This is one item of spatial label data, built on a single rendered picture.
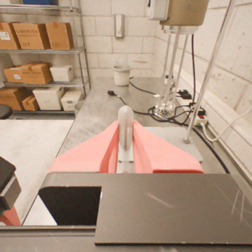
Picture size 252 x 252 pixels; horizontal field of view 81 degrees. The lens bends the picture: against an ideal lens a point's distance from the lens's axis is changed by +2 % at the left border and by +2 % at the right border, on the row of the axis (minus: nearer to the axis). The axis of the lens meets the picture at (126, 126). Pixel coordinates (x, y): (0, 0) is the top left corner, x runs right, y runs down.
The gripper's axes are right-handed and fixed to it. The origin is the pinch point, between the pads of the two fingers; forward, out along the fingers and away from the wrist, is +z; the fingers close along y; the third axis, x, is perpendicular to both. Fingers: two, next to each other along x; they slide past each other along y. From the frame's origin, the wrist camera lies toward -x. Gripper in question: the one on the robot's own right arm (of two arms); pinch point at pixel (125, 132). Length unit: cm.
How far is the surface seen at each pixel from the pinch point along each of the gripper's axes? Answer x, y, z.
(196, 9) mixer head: -9.6, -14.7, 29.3
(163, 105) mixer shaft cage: 14.8, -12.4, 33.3
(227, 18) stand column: -8.2, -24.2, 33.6
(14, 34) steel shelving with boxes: 7, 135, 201
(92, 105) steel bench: 32, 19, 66
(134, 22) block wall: -6, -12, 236
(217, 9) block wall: -12, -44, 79
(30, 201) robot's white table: 32.1, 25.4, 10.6
